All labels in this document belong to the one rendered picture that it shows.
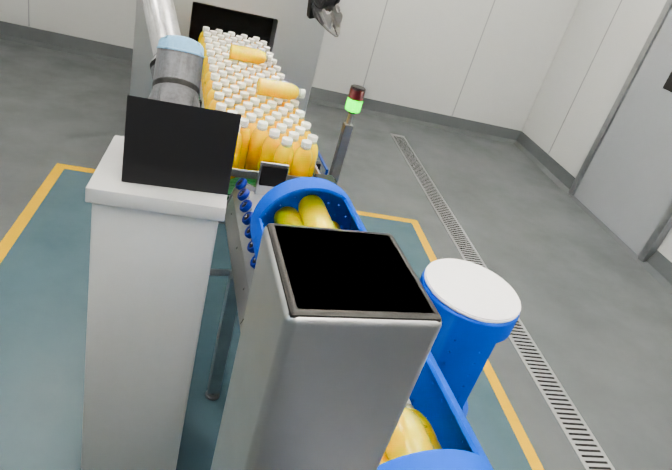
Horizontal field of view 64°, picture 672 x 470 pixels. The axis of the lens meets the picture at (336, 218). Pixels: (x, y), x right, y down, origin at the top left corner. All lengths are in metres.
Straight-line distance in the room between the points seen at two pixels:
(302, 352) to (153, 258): 1.27
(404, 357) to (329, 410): 0.04
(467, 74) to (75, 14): 4.19
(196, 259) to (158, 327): 0.25
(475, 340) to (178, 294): 0.79
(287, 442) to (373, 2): 5.97
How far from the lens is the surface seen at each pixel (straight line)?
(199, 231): 1.39
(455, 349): 1.51
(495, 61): 6.69
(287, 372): 0.20
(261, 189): 1.90
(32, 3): 6.37
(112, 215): 1.40
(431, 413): 1.09
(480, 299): 1.53
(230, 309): 2.08
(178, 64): 1.44
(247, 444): 0.24
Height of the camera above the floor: 1.81
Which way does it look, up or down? 28 degrees down
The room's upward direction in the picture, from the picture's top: 16 degrees clockwise
